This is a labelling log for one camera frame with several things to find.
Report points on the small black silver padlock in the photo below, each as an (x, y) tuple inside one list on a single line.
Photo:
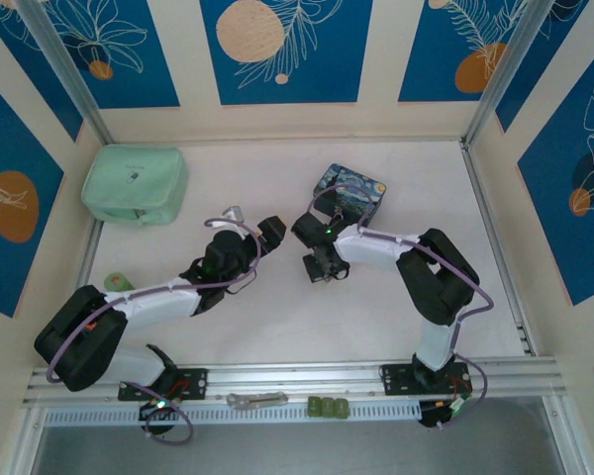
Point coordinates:
[(336, 215)]

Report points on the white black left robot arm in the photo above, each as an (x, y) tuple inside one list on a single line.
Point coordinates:
[(153, 303)]

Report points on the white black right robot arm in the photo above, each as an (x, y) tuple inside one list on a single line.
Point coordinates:
[(371, 248)]

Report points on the starry night tin box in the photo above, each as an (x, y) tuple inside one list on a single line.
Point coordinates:
[(351, 190)]

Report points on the green cylinder roll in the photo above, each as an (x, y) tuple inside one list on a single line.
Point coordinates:
[(117, 282)]

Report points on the mint green fabric pouch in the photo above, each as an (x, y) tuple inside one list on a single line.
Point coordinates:
[(133, 183)]

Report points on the silver metal hand tool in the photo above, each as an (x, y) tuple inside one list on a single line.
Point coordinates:
[(255, 400)]

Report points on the black controller board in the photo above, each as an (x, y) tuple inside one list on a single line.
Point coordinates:
[(156, 413), (443, 413)]

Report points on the small green block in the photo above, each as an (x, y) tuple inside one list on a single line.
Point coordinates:
[(341, 408), (314, 408), (327, 408)]

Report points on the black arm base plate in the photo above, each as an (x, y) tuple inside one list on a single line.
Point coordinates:
[(398, 378), (190, 383)]

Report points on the aluminium side rail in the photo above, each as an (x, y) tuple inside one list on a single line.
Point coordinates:
[(497, 247), (90, 257)]

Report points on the long aluminium base rail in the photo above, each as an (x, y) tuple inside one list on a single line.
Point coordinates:
[(297, 373)]

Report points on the blue floral wall poster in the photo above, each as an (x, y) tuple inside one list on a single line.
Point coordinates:
[(564, 222), (15, 198), (128, 54), (539, 74), (440, 49), (287, 54)]

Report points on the aluminium frame post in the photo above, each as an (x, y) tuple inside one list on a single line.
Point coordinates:
[(64, 64), (505, 69)]

